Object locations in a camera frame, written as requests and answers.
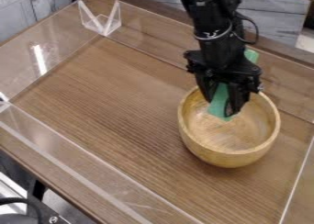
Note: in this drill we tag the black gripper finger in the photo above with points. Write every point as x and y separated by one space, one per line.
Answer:
208 84
239 96

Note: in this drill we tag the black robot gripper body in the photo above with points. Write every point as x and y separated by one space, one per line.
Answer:
221 57

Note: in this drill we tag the green rectangular block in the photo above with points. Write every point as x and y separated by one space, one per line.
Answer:
217 108

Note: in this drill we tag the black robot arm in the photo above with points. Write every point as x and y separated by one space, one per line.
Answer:
216 19

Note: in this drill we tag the light wooden bowl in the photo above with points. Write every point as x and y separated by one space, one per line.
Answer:
233 143

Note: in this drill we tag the black metal table leg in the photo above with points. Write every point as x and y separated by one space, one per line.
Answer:
38 189

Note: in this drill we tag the clear acrylic tray wall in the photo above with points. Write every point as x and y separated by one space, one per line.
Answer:
94 79

